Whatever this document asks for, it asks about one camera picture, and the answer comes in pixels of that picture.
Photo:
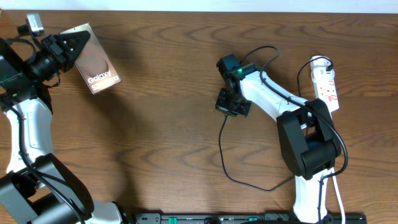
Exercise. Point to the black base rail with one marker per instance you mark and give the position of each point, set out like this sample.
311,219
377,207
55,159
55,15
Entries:
223,218

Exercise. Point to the white power strip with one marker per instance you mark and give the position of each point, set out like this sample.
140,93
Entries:
322,76

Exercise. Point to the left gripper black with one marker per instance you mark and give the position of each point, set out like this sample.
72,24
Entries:
53,45

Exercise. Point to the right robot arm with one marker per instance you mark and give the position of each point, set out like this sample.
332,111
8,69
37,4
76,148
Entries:
309,142

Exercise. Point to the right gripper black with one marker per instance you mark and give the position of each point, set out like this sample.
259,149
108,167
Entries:
220,105

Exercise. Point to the Galaxy S25 Ultra smartphone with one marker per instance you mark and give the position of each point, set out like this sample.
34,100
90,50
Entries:
94,63

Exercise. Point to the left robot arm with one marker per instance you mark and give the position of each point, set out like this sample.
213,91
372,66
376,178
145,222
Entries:
38,187

